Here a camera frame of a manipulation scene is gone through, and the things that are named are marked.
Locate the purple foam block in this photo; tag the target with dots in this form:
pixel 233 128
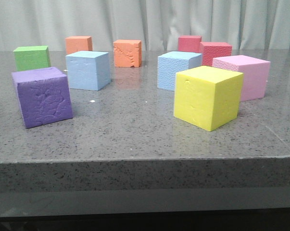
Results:
pixel 43 96

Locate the dented orange foam block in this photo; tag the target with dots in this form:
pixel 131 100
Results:
pixel 127 53

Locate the smooth light blue foam block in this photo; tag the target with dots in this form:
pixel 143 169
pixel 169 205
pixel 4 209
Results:
pixel 88 70

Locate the red foam block rear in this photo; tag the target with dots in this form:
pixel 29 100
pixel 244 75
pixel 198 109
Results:
pixel 189 43

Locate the orange foam block far left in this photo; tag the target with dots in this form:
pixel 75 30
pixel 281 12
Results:
pixel 78 43

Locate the textured red foam block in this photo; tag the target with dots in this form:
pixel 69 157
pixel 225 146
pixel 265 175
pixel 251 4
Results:
pixel 212 50

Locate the pink foam block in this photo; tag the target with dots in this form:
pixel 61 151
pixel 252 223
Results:
pixel 256 72

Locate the textured light blue foam block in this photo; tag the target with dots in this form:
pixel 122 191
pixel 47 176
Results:
pixel 172 62

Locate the yellow foam block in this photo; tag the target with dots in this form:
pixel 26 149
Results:
pixel 207 97

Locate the green foam block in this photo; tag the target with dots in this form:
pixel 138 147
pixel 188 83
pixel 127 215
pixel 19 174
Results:
pixel 31 57

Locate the grey curtain backdrop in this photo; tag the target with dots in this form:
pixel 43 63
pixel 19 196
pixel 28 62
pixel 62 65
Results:
pixel 245 24

